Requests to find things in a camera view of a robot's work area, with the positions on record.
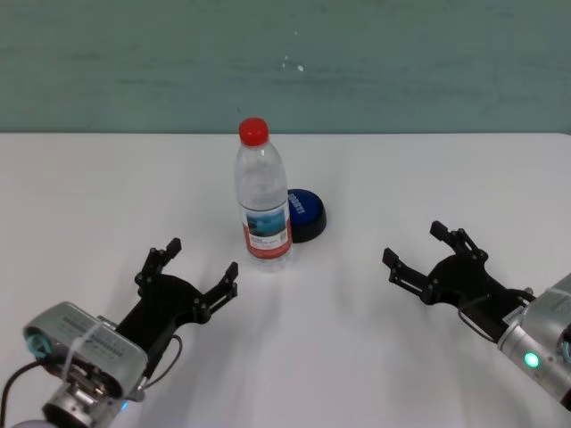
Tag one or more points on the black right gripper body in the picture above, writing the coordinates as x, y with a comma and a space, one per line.
464, 281

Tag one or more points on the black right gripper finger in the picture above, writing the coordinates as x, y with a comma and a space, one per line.
466, 245
410, 276

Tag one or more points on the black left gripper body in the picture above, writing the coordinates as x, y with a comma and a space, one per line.
165, 303

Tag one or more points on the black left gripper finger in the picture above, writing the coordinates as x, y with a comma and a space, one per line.
220, 290
154, 265

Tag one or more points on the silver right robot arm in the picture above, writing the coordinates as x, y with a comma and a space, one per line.
548, 374

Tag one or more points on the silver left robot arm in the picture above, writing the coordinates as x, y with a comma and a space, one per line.
76, 410

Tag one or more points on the clear red-capped water bottle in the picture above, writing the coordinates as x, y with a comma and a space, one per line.
261, 187

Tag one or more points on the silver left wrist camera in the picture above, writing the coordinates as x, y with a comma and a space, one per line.
89, 339

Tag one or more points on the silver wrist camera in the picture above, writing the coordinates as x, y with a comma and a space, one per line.
553, 303
89, 339

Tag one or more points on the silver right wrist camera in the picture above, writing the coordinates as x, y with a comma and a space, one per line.
553, 303

